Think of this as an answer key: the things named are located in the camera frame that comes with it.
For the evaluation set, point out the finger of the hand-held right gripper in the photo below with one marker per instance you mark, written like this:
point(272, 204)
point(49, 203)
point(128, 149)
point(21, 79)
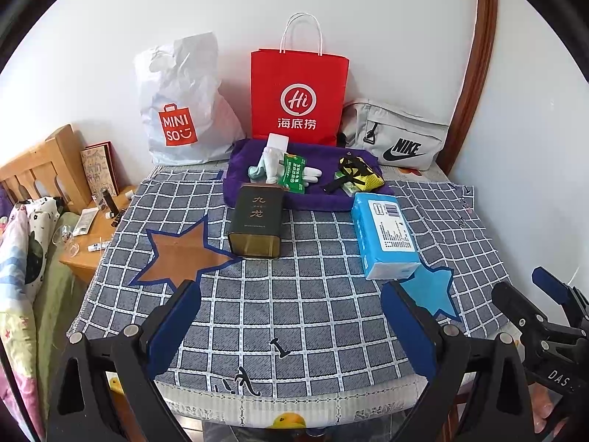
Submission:
point(517, 306)
point(552, 281)

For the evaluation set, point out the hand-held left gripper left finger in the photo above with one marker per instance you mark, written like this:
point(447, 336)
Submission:
point(177, 327)

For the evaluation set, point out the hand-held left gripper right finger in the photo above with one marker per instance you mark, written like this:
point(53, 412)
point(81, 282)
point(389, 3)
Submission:
point(409, 327)

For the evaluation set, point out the light green tissue packet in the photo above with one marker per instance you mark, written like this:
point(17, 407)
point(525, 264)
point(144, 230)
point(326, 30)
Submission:
point(352, 185)

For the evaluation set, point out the yellow black glove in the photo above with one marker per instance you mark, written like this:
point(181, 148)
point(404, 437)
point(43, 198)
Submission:
point(366, 172)

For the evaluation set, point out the white glove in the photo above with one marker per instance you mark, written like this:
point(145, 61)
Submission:
point(272, 163)
point(310, 176)

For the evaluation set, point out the dark green packet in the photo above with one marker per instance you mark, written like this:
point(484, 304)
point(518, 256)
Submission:
point(294, 174)

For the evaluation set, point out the white sponge block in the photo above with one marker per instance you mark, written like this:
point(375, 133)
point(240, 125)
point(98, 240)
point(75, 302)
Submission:
point(278, 142)

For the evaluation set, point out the person's right hand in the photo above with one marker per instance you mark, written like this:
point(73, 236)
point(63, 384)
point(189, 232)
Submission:
point(547, 405)

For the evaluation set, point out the blue tissue pack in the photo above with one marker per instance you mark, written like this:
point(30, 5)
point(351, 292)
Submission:
point(384, 235)

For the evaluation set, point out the wooden nightstand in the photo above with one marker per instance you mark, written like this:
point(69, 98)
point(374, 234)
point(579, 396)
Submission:
point(92, 262)

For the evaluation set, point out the grey checked star cloth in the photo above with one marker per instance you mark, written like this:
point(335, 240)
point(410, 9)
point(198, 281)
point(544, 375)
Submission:
point(299, 308)

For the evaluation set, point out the dark tea tin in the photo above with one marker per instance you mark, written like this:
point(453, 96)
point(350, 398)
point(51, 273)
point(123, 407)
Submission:
point(255, 221)

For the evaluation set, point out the clear glasses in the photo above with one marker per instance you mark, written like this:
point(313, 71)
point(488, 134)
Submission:
point(69, 241)

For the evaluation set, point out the dark small bottle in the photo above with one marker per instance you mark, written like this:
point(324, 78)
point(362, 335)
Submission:
point(108, 205)

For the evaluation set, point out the purple towel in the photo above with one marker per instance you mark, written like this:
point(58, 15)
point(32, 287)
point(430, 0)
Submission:
point(317, 198)

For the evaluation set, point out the floral bed quilt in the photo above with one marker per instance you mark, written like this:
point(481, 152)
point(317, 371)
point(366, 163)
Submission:
point(18, 331)

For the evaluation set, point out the black and white plush toy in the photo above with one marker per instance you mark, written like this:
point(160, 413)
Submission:
point(41, 239)

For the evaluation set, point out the patterned book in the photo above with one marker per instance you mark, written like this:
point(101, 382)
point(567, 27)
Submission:
point(99, 170)

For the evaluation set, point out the grey waist bag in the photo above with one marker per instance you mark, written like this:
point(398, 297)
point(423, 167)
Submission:
point(400, 133)

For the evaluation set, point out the wooden bed headboard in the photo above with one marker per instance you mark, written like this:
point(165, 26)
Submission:
point(46, 165)

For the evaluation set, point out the white plastic shopping bag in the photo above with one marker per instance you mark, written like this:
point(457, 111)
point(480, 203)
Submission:
point(184, 96)

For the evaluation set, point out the red paper shopping bag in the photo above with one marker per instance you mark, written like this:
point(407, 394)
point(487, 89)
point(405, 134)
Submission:
point(299, 92)

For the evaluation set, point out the wooden door frame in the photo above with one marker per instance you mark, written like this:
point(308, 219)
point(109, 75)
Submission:
point(478, 55)

